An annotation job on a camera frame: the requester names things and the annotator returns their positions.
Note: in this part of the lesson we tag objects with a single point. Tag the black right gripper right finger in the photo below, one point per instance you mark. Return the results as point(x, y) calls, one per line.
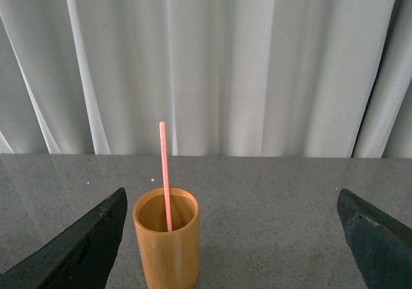
point(380, 244)

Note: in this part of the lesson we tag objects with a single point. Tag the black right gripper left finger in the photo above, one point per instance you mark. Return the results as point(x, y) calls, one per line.
point(82, 256)

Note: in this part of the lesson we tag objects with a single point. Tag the pink chopstick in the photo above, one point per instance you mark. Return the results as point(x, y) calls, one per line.
point(165, 172)

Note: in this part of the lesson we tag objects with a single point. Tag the bamboo chopstick holder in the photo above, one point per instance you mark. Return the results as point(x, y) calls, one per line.
point(169, 259)

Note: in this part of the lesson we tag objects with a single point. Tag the white curtain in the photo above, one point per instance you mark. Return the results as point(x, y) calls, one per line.
point(315, 78)

